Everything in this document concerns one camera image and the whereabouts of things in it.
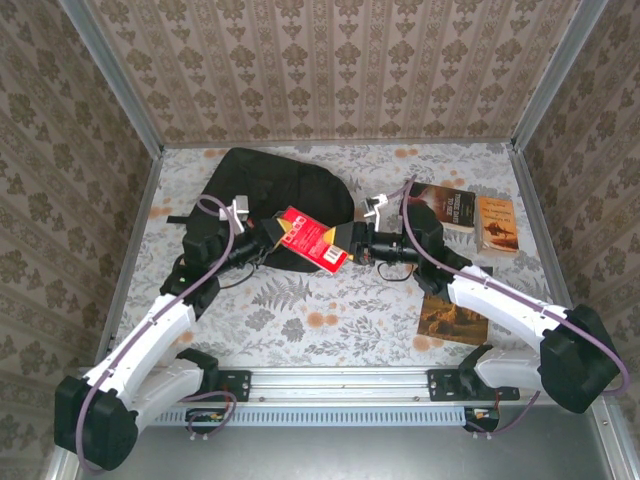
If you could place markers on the Three Days To See book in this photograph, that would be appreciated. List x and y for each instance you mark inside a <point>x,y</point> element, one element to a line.
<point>450,205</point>

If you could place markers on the red card pack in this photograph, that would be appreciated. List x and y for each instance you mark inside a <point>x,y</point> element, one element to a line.
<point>310,237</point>

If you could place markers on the black backpack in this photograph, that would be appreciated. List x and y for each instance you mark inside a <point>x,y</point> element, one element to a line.
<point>280,180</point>

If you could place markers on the orange cover paperback book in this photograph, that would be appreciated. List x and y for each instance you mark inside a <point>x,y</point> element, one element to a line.
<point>495,225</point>

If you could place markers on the desert cover book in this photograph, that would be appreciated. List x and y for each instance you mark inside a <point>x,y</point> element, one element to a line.
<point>450,325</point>

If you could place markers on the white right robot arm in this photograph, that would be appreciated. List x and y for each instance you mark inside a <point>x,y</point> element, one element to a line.
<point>500,300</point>

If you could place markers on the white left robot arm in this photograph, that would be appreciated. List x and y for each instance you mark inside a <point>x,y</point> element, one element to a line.
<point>150,335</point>

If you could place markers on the floral tablecloth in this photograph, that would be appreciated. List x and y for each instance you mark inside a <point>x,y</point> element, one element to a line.
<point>350,325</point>

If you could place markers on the black connector box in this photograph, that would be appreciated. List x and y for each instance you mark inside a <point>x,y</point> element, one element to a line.
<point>200,417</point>
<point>482,417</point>

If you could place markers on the steel lower shelf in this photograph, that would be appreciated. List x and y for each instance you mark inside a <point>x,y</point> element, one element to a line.
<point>350,455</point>

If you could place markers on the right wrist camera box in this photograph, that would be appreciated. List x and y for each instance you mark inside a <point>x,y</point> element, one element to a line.
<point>372,205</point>

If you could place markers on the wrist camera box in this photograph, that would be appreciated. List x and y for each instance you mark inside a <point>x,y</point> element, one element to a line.
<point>236,209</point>
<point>372,205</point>

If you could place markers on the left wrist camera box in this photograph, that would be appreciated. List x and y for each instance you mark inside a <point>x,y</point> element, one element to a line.
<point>236,209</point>

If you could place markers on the aluminium side rail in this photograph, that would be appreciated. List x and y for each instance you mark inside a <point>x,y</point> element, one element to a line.
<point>539,225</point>
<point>132,250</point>

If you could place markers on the aluminium back rail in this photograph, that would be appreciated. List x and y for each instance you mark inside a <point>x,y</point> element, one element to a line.
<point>200,145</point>

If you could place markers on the aluminium mounting rail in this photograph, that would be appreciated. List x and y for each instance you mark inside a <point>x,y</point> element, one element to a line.
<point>340,382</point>

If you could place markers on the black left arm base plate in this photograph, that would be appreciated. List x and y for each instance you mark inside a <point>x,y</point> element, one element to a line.
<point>235,385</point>

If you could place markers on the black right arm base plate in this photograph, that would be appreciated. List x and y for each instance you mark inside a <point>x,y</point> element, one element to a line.
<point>442,385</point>

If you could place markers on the aluminium frame post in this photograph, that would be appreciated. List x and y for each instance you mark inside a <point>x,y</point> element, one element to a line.
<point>120,85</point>
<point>555,75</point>

